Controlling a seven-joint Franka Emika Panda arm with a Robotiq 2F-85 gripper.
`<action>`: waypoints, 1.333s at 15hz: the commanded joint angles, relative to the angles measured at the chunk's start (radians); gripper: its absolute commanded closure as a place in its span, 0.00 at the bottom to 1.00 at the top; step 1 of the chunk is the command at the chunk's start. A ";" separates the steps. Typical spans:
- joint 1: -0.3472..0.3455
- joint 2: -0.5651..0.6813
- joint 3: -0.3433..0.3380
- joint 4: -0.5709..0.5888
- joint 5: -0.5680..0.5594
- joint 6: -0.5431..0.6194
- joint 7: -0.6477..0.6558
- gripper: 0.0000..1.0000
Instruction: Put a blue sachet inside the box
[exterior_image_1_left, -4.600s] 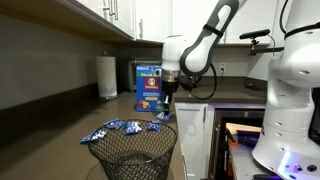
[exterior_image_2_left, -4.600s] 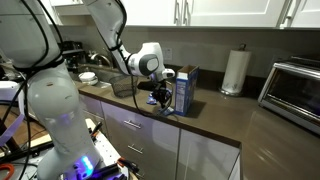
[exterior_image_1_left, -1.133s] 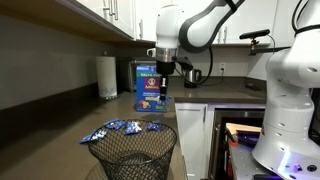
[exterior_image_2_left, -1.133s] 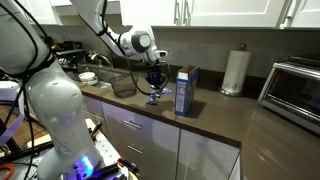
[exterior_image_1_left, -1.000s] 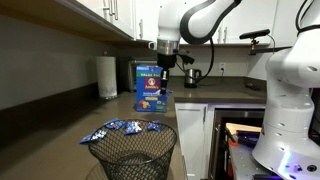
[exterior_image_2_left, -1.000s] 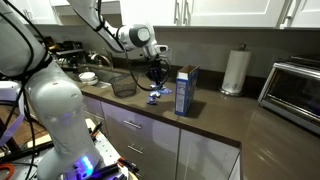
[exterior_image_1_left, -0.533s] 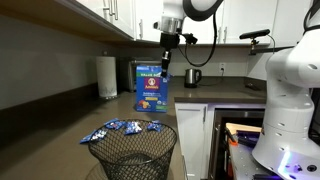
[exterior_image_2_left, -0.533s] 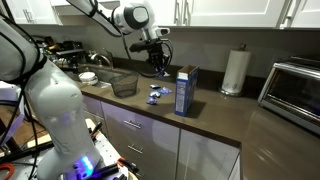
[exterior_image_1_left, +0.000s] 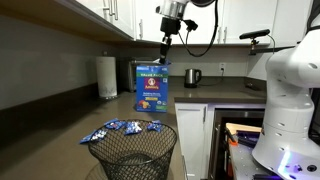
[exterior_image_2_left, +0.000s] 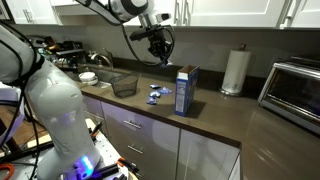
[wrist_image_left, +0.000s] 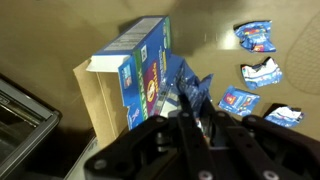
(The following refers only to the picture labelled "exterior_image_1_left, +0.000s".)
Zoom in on silver toaster oven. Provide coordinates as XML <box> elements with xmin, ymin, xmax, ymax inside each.
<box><xmin>116</xmin><ymin>57</ymin><xmax>155</xmax><ymax>92</ymax></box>

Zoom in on black camera on stand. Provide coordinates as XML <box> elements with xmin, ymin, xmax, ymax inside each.
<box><xmin>239</xmin><ymin>29</ymin><xmax>270</xmax><ymax>55</ymax></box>

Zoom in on blue sachet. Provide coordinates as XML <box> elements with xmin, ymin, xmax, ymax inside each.
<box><xmin>80</xmin><ymin>129</ymin><xmax>107</xmax><ymax>144</ymax></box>
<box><xmin>104</xmin><ymin>118</ymin><xmax>126</xmax><ymax>130</ymax></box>
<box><xmin>125</xmin><ymin>122</ymin><xmax>142</xmax><ymax>135</ymax></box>
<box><xmin>147</xmin><ymin>120</ymin><xmax>162</xmax><ymax>132</ymax></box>

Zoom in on blue sachet middle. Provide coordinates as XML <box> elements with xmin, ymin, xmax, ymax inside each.
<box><xmin>125</xmin><ymin>122</ymin><xmax>142</xmax><ymax>135</ymax></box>

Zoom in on steel electric kettle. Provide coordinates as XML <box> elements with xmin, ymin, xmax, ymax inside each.
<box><xmin>184</xmin><ymin>68</ymin><xmax>202</xmax><ymax>88</ymax></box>

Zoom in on white paper towel roll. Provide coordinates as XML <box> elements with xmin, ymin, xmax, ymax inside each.
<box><xmin>96</xmin><ymin>56</ymin><xmax>117</xmax><ymax>99</ymax></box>

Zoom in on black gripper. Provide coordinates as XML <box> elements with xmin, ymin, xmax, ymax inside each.
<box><xmin>159</xmin><ymin>17</ymin><xmax>181</xmax><ymax>64</ymax></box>

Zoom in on white lower cabinet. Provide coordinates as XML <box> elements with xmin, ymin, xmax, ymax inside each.
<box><xmin>175</xmin><ymin>102</ymin><xmax>264</xmax><ymax>180</ymax></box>

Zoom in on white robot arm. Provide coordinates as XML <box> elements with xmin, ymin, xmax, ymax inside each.
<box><xmin>252</xmin><ymin>0</ymin><xmax>320</xmax><ymax>180</ymax></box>

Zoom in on robot base table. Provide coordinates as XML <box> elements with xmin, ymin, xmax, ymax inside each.
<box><xmin>225</xmin><ymin>122</ymin><xmax>320</xmax><ymax>180</ymax></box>

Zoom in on blue sachet far back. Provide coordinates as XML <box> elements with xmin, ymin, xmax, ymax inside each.
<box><xmin>147</xmin><ymin>120</ymin><xmax>162</xmax><ymax>132</ymax></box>

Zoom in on blue sachet right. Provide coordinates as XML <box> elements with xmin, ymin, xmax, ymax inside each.
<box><xmin>80</xmin><ymin>129</ymin><xmax>107</xmax><ymax>144</ymax></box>

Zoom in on blue sachet front left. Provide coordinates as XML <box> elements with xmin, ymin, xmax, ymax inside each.
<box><xmin>104</xmin><ymin>118</ymin><xmax>126</xmax><ymax>130</ymax></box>

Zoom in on white wall outlet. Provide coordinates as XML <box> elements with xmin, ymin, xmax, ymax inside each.
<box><xmin>219</xmin><ymin>63</ymin><xmax>225</xmax><ymax>72</ymax></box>

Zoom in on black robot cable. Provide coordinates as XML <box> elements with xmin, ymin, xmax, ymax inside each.
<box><xmin>178</xmin><ymin>0</ymin><xmax>220</xmax><ymax>58</ymax></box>

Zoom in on blue cardboard food box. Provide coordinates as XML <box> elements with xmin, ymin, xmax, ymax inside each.
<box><xmin>136</xmin><ymin>59</ymin><xmax>169</xmax><ymax>113</ymax></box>

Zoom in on white upper cabinets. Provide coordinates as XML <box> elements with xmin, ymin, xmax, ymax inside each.
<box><xmin>75</xmin><ymin>0</ymin><xmax>312</xmax><ymax>45</ymax></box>

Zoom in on black wire mesh basket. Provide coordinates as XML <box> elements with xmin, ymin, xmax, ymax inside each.
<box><xmin>88</xmin><ymin>119</ymin><xmax>177</xmax><ymax>180</ymax></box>

